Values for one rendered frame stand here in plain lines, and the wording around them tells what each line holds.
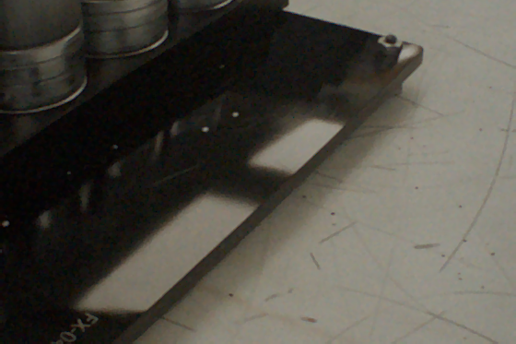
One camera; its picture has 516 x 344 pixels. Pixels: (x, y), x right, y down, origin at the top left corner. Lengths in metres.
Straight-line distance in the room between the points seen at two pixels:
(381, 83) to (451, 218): 0.04
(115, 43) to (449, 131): 0.08
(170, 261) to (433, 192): 0.06
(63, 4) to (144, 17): 0.03
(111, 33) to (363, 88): 0.06
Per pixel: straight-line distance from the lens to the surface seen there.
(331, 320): 0.16
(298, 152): 0.18
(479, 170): 0.21
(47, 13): 0.17
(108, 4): 0.19
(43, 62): 0.18
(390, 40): 0.23
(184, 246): 0.16
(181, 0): 0.22
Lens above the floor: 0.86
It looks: 31 degrees down
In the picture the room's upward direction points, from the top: 1 degrees clockwise
